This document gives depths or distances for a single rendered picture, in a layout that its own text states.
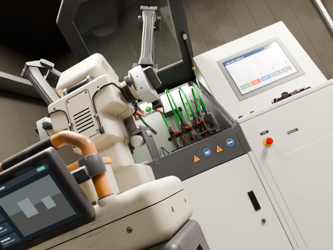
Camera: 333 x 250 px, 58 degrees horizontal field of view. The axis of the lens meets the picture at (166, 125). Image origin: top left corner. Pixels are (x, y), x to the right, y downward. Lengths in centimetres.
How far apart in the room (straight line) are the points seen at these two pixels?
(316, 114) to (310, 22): 208
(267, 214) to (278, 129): 45
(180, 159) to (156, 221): 104
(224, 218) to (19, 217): 115
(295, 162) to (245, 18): 237
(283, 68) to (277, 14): 170
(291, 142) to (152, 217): 125
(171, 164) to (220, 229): 42
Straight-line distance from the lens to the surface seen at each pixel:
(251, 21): 377
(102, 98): 106
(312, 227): 178
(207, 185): 164
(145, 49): 132
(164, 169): 164
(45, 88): 151
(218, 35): 375
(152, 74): 112
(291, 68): 217
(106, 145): 109
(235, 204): 166
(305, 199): 176
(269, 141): 168
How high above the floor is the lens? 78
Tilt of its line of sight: 11 degrees up
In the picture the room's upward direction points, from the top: 23 degrees counter-clockwise
